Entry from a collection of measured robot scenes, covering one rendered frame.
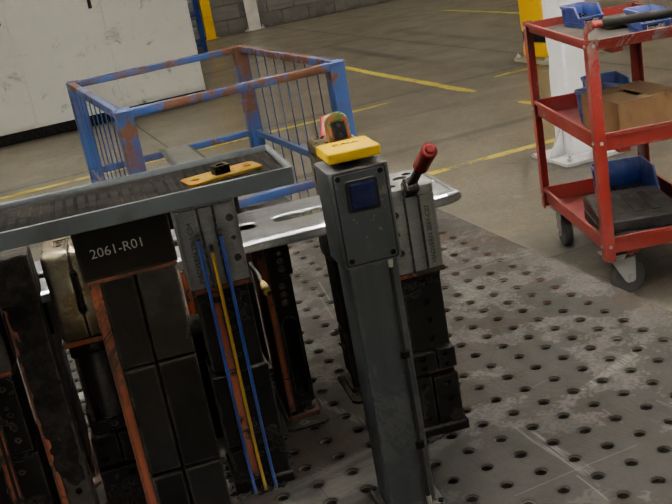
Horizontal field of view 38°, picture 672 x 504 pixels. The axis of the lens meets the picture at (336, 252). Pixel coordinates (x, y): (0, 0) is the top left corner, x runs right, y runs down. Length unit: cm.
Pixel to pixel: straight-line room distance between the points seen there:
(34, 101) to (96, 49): 73
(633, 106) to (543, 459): 221
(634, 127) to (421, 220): 215
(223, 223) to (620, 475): 58
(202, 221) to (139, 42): 822
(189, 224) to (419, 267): 31
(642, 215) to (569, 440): 224
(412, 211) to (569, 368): 41
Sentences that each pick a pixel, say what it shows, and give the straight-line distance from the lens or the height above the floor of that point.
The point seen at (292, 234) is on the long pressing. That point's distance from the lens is 136.
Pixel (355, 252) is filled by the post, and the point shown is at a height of 105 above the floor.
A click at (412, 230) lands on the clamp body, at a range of 128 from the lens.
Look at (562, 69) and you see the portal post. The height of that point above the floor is 48.
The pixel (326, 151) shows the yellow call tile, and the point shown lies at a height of 116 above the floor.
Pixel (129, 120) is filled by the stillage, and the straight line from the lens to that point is 322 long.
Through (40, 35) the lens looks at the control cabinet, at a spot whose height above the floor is 89.
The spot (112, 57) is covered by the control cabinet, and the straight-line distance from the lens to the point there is 938.
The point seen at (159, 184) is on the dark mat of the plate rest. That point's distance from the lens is 108.
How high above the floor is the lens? 139
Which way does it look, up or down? 18 degrees down
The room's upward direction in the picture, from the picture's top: 10 degrees counter-clockwise
